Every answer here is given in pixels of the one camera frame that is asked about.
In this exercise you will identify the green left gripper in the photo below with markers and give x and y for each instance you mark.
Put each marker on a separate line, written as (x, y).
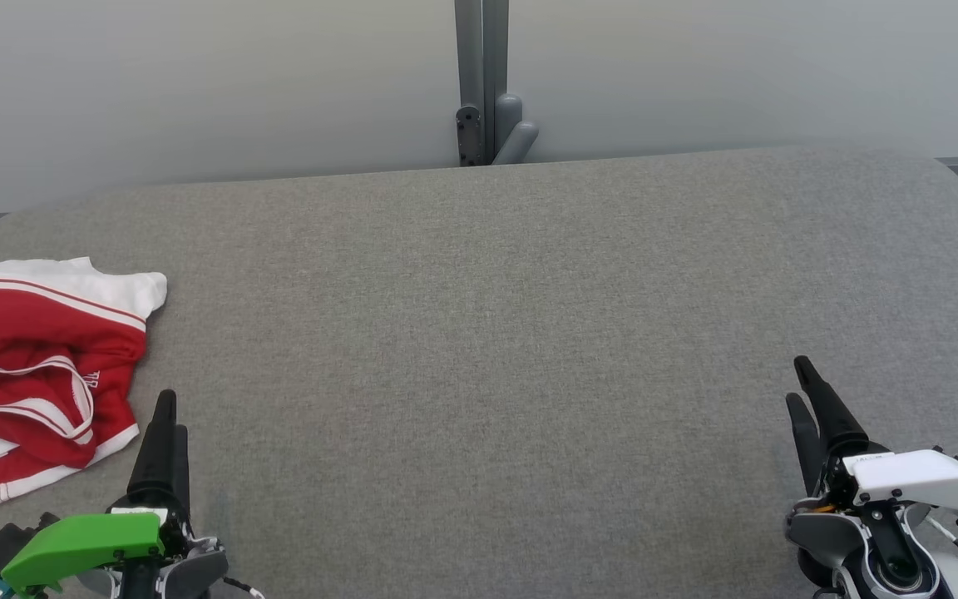
(71, 541)

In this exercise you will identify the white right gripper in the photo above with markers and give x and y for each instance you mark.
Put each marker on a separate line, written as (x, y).
(920, 476)

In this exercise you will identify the red and white jersey shirt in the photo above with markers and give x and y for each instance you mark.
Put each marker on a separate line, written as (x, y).
(22, 324)

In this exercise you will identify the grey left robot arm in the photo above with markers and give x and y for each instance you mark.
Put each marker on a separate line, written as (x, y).
(196, 570)

